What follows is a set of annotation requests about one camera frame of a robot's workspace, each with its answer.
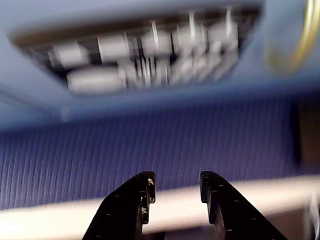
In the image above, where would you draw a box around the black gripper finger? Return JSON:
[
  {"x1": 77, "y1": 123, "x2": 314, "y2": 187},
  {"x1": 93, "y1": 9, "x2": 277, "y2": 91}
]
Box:
[
  {"x1": 199, "y1": 170, "x2": 288, "y2": 240},
  {"x1": 81, "y1": 170, "x2": 156, "y2": 240}
]

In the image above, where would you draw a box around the blue toy play kitchen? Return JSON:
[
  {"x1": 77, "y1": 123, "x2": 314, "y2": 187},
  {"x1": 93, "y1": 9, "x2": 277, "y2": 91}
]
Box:
[{"x1": 0, "y1": 0, "x2": 320, "y2": 133}]

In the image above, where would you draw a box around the black dishwasher sticker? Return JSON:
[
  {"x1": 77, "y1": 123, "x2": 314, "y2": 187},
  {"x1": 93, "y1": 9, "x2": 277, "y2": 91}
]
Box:
[{"x1": 9, "y1": 4, "x2": 263, "y2": 97}]

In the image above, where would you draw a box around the blue dishwasher door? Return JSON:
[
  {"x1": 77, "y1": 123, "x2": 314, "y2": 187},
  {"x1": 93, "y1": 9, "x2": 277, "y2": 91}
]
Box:
[{"x1": 0, "y1": 0, "x2": 320, "y2": 112}]

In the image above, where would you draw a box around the gold dishwasher door handle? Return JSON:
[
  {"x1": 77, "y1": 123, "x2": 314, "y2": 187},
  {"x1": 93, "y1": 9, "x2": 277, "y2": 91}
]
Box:
[{"x1": 264, "y1": 0, "x2": 320, "y2": 76}]

